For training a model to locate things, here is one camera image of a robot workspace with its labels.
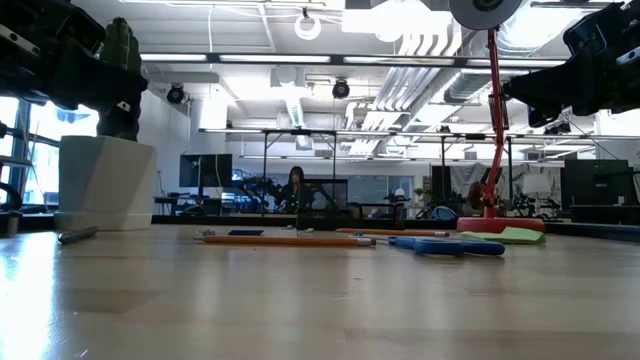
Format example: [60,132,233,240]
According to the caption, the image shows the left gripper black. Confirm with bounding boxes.
[0,0,149,110]

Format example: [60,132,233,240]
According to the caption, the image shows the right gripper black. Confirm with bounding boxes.
[502,0,640,129]

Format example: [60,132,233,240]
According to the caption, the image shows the black pen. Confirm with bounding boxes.
[57,226,100,246]

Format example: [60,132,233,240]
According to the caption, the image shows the blue-handled scissors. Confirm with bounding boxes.
[349,234,506,258]

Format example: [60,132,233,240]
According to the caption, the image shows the yellow wooden pencil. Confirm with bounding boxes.
[193,234,377,248]
[334,227,451,238]

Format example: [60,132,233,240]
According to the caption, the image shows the green cactus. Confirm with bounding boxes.
[97,17,145,142]

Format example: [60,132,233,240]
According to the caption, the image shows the large dark screen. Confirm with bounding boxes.
[559,158,640,226]

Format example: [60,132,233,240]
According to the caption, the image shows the white hexagonal plant pot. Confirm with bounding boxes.
[53,134,159,232]

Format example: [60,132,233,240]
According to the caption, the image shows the red desk lamp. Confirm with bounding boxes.
[448,0,547,235]

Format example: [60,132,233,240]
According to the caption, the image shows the black computer monitor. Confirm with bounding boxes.
[178,153,234,201]

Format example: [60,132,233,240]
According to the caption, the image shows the green sticky note pad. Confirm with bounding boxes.
[459,226,547,246]

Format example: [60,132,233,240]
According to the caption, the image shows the long ceiling light fixture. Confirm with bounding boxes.
[139,52,569,70]

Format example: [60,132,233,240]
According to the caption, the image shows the person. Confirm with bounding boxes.
[273,165,316,215]

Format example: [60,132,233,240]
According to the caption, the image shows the silver ventilation duct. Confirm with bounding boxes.
[442,9,566,104]

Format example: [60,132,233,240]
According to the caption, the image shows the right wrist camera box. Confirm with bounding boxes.
[562,2,620,51]

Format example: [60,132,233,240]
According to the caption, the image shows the white ring ceiling fixture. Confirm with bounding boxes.
[293,12,323,41]

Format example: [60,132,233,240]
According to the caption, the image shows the black metal rack frame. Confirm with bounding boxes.
[262,128,339,216]

